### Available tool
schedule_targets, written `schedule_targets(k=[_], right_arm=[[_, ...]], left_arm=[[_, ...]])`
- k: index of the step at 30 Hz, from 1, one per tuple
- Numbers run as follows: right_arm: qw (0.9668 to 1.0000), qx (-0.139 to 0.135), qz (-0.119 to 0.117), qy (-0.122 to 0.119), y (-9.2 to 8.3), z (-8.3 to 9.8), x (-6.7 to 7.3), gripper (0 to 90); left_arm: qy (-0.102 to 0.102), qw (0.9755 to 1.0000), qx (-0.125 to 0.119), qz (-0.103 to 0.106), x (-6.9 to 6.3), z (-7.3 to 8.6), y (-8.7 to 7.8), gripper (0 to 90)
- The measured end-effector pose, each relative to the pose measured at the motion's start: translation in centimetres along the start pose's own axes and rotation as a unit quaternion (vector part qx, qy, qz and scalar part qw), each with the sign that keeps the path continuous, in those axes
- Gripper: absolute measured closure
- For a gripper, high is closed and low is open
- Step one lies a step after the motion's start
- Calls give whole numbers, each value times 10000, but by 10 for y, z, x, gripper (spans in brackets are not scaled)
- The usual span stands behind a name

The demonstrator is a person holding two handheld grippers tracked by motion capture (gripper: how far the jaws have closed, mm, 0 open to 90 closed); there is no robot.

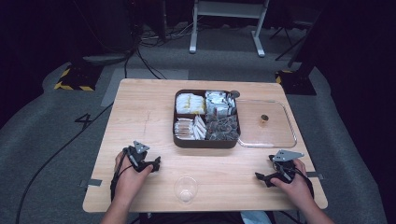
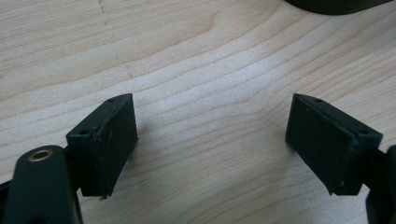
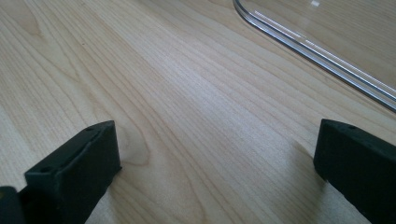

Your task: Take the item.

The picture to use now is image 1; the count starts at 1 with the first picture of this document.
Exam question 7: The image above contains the person's dark clothing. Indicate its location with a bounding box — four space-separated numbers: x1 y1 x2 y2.
130 211 276 224

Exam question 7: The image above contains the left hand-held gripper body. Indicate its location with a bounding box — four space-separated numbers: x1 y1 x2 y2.
122 140 157 174

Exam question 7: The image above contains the person's left hand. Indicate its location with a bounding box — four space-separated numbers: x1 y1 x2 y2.
113 151 154 203

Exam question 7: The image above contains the left hand-held gripper cable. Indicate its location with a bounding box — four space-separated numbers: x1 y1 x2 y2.
109 148 134 202

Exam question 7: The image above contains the black floor cable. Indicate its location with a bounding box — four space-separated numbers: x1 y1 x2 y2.
14 102 114 224
123 46 168 80

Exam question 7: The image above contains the clear plastic cup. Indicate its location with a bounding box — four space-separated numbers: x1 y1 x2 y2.
173 175 199 205

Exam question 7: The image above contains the person's right hand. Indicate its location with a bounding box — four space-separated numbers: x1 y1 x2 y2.
270 159 314 213

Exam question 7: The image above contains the pile of white yellow packets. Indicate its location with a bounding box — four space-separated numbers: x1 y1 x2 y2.
175 92 206 116

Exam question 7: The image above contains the bundle of floor cables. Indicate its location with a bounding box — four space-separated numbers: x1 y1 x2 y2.
136 15 200 48

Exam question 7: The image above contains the light blue cloth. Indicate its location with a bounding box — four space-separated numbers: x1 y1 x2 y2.
240 211 269 224

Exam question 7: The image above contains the white desk frame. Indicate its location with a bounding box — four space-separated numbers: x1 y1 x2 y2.
189 0 271 58

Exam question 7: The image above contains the clear plastic lid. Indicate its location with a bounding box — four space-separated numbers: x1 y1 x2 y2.
232 98 298 149

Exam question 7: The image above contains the row of white sachets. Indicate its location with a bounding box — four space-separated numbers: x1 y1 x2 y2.
192 115 207 141

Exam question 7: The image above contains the black yellow striped stand base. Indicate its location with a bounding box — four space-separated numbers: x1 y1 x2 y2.
53 63 105 92

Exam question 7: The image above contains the pile of clear wrapped stirrers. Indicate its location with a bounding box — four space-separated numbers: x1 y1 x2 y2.
174 118 196 141

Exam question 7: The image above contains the brown compartment box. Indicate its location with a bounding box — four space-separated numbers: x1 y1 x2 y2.
172 89 242 149

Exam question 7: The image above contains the right hand-held gripper cable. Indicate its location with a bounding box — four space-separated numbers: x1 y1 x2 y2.
291 167 315 200

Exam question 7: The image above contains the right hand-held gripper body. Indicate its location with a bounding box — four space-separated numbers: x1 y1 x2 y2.
268 149 305 185

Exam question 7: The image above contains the hand-held gripper cable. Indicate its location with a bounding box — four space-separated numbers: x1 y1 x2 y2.
109 148 134 202
291 167 315 200

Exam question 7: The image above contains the pile of silver packets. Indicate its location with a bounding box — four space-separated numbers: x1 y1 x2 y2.
205 90 237 118

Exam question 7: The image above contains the black tripod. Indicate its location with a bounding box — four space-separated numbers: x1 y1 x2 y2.
268 18 314 62

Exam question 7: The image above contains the grey tape piece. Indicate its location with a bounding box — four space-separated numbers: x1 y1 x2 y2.
79 178 104 189
305 171 325 181

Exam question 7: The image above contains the pile of dark packets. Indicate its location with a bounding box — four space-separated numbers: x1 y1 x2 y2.
205 114 240 142

